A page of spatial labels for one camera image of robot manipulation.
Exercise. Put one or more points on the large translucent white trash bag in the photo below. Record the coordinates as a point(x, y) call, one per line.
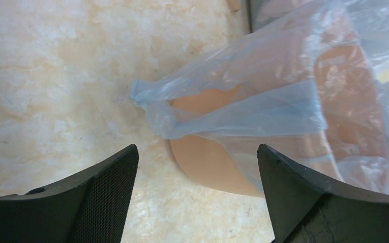
point(341, 46)

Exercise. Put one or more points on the light blue plastic trash bag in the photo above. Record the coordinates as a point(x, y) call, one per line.
point(223, 95)

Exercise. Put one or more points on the orange plastic trash bin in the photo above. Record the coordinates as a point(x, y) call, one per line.
point(353, 148)

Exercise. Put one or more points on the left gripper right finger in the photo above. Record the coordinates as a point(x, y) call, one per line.
point(307, 206)

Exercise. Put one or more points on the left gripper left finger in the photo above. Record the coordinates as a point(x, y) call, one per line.
point(88, 206)

